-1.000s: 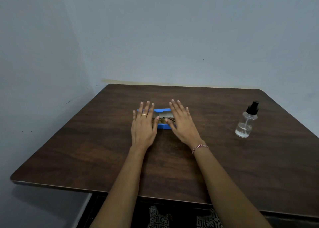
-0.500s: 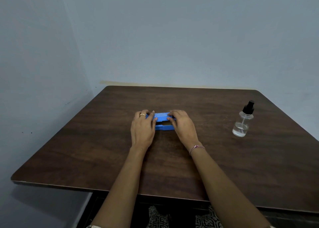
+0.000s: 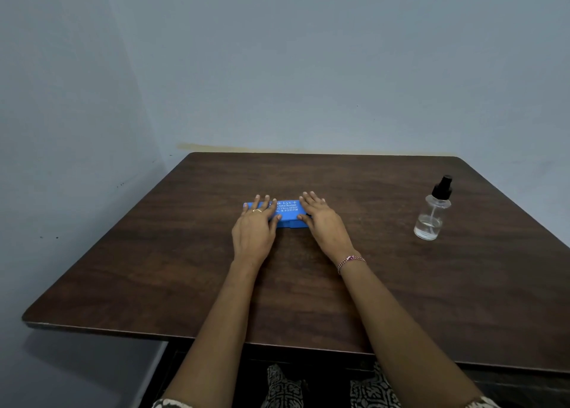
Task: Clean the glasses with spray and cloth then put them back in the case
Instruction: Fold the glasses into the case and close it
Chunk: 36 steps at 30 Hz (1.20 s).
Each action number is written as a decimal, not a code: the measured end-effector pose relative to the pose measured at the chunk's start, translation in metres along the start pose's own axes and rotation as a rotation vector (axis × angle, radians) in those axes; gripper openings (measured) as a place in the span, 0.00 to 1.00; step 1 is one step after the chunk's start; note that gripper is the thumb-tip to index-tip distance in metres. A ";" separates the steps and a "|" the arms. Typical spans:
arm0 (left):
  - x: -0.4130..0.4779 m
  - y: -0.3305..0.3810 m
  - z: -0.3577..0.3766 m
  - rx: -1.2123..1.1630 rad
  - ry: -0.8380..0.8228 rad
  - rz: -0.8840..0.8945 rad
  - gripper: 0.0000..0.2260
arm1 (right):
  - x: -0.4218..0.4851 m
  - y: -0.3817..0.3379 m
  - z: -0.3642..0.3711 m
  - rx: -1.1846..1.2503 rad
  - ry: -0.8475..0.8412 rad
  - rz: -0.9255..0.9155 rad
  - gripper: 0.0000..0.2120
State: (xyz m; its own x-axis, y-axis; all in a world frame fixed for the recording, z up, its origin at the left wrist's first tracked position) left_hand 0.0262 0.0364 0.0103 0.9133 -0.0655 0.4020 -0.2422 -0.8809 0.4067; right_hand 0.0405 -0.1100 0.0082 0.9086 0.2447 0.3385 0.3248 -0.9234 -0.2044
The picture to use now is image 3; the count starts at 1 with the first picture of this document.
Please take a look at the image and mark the person's right hand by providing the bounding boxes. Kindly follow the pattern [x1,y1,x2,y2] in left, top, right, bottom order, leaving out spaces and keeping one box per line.
[297,191,360,266]

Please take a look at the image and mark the person's left hand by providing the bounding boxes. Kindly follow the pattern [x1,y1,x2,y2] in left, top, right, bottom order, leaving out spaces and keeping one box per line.
[231,194,282,268]

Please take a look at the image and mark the blue spectacle case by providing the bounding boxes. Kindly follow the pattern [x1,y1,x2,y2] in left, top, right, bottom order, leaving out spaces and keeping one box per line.
[243,200,311,229]

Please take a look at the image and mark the person's left forearm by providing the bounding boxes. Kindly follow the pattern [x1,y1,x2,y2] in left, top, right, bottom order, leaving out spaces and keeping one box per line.
[162,261,263,408]

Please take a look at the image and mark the person's right forearm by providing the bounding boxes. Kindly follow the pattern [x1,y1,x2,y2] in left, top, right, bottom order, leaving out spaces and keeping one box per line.
[338,258,484,408]

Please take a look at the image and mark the clear spray bottle black cap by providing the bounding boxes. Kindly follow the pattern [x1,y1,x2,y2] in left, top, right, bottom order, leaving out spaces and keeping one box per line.
[414,175,453,242]

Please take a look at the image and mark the black white patterned trousers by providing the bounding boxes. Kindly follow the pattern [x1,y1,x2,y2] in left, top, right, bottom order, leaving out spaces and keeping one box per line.
[262,362,402,408]

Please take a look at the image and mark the pink beaded bracelet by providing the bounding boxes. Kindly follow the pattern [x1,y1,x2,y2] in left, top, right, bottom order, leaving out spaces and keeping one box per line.
[337,255,367,276]

